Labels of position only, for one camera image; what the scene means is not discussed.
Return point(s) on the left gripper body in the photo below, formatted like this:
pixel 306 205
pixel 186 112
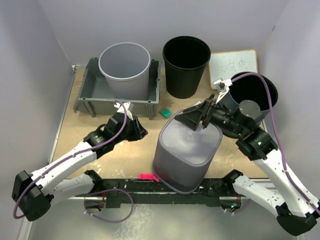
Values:
pixel 128 135

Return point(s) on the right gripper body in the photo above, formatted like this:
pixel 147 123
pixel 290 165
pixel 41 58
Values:
pixel 222 118

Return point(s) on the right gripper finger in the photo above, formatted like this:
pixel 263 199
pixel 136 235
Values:
pixel 196 109
pixel 190 119

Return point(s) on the grey ribbed square bin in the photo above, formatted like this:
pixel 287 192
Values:
pixel 183 156

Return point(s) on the dark blue round bin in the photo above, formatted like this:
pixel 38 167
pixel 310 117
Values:
pixel 249 97

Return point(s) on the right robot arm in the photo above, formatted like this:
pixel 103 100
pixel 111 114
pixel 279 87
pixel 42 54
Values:
pixel 295 208

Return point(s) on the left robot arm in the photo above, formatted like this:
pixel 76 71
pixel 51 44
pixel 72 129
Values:
pixel 34 193

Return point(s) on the green small block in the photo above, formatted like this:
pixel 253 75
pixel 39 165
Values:
pixel 166 113

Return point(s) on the grey plastic crate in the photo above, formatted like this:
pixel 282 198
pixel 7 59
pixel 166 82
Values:
pixel 96 97

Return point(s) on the pink plastic clip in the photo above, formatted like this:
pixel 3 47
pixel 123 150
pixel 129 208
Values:
pixel 148 176

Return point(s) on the small whiteboard on stand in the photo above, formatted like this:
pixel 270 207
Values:
pixel 224 65

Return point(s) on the black round bin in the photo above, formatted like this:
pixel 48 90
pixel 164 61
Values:
pixel 185 59

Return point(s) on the light grey round bin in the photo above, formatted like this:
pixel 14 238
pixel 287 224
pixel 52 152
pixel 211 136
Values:
pixel 126 66

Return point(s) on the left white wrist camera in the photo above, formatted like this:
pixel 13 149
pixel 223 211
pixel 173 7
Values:
pixel 126 106

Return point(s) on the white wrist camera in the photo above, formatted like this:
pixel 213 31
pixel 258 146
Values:
pixel 223 87
pixel 126 106

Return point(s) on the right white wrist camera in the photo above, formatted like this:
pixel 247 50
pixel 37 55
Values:
pixel 223 87

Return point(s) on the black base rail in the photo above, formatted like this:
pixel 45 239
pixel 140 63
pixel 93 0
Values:
pixel 212 192

